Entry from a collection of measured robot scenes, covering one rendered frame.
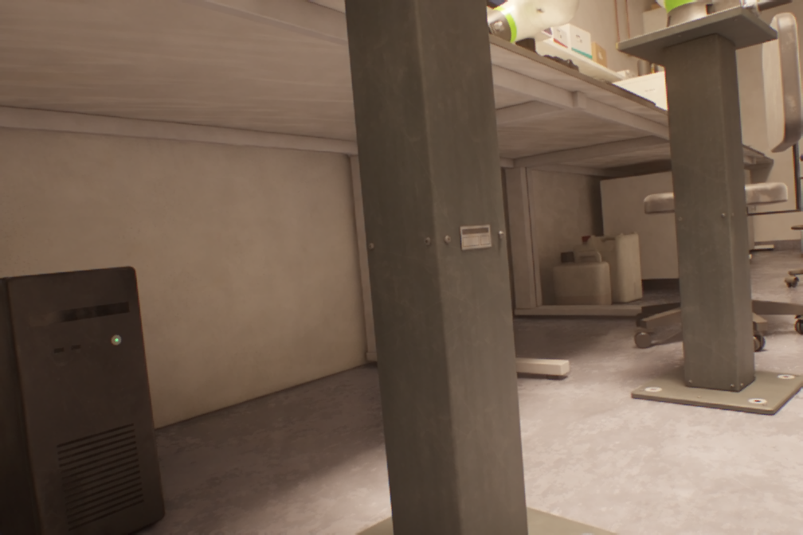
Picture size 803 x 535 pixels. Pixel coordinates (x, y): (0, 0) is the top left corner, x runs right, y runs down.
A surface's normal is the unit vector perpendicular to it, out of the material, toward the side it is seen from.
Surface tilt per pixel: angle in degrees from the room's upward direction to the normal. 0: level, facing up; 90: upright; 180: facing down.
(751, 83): 90
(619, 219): 90
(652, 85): 90
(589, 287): 90
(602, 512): 0
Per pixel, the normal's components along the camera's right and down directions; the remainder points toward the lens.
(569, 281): -0.54, 0.11
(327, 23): 0.78, -0.04
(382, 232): -0.72, 0.10
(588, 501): -0.09, -0.99
